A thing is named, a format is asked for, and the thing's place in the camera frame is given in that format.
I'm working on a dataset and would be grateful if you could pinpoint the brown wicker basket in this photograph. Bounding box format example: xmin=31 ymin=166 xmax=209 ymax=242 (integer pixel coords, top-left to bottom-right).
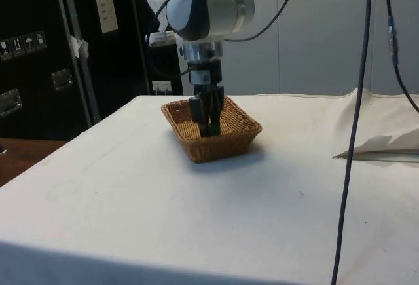
xmin=160 ymin=94 xmax=263 ymax=164

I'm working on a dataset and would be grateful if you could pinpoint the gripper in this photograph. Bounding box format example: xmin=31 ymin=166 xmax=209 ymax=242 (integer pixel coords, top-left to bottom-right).
xmin=187 ymin=58 xmax=227 ymax=138

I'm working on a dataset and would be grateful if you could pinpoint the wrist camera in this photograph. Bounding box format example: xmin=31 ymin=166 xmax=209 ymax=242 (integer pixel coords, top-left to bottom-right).
xmin=149 ymin=30 xmax=177 ymax=47

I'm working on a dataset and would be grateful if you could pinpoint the black cable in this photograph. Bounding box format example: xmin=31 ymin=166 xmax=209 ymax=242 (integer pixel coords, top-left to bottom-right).
xmin=331 ymin=0 xmax=374 ymax=285
xmin=381 ymin=0 xmax=419 ymax=113
xmin=145 ymin=0 xmax=191 ymax=77
xmin=224 ymin=0 xmax=305 ymax=42

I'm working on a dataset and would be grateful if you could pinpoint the black cabinet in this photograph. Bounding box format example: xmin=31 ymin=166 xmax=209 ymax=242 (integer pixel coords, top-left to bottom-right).
xmin=0 ymin=0 xmax=184 ymax=140

